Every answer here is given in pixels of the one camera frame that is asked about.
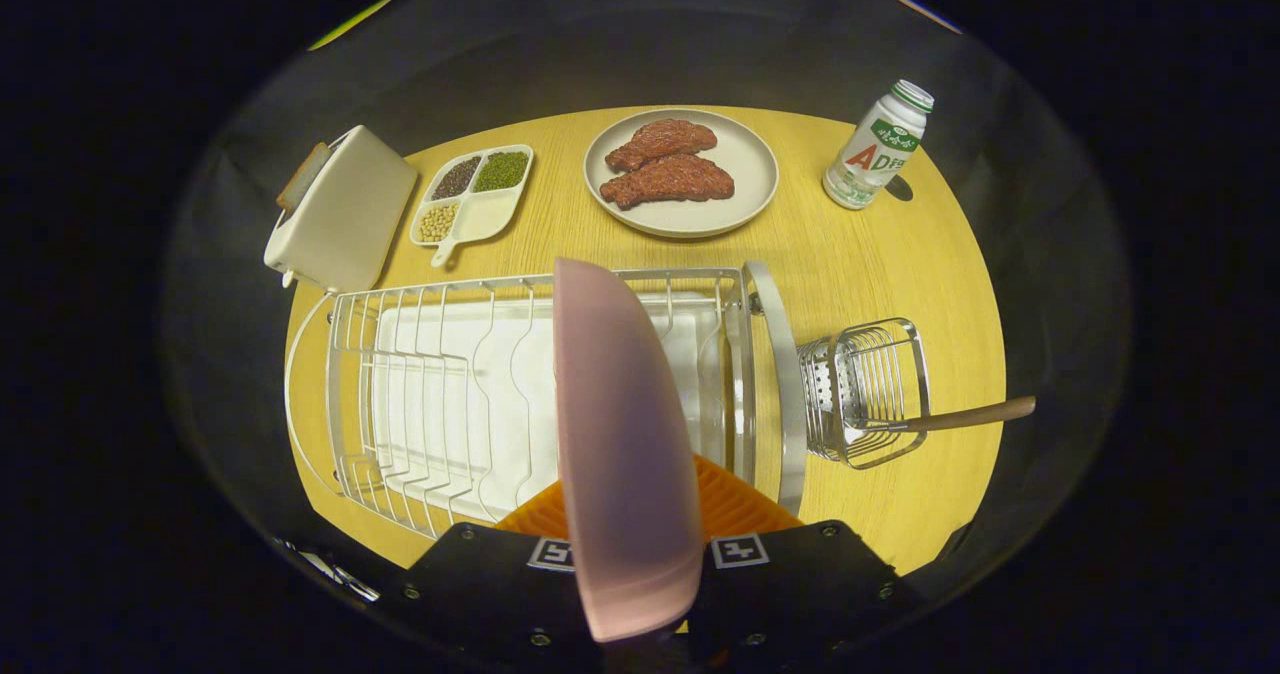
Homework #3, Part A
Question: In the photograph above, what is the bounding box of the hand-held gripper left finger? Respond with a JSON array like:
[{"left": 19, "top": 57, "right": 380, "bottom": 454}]
[{"left": 400, "top": 477, "right": 593, "bottom": 652}]

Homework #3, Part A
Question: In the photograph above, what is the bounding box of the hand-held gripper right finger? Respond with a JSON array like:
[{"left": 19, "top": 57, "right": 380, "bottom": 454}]
[{"left": 688, "top": 454, "right": 903, "bottom": 652}]

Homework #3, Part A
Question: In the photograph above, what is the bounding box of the white wire dish rack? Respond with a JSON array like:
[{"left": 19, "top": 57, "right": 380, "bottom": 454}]
[{"left": 285, "top": 261, "right": 809, "bottom": 540}]

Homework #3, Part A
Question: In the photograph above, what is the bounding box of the pink plate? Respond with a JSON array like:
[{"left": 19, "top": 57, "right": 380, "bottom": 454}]
[{"left": 553, "top": 257, "right": 704, "bottom": 643}]

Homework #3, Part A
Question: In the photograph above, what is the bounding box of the silver wire cutlery basket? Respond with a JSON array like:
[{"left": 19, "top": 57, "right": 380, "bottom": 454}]
[{"left": 797, "top": 318, "right": 931, "bottom": 470}]

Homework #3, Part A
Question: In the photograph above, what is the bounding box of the wooden-handled spoon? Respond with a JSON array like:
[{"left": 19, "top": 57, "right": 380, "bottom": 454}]
[{"left": 845, "top": 396, "right": 1037, "bottom": 450}]

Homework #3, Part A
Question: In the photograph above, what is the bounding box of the white divided dish of beans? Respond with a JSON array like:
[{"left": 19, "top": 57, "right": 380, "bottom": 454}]
[{"left": 410, "top": 144, "right": 535, "bottom": 268}]

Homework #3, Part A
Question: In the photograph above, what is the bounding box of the beige round plate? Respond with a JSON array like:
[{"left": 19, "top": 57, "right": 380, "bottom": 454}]
[{"left": 584, "top": 108, "right": 780, "bottom": 240}]

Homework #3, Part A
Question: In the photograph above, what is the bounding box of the white toaster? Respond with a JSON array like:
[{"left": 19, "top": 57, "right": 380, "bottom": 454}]
[{"left": 264, "top": 125, "right": 419, "bottom": 293}]

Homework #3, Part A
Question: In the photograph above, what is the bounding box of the red meat piece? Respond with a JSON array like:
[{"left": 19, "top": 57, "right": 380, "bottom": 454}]
[
  {"left": 605, "top": 119, "right": 718, "bottom": 173},
  {"left": 600, "top": 154, "right": 736, "bottom": 210}
]

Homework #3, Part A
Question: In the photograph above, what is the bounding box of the bread slice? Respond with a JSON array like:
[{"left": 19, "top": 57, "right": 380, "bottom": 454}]
[{"left": 276, "top": 142, "right": 331, "bottom": 213}]

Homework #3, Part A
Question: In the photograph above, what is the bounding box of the white drink bottle green label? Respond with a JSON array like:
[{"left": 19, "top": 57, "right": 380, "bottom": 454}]
[{"left": 823, "top": 80, "right": 935, "bottom": 210}]

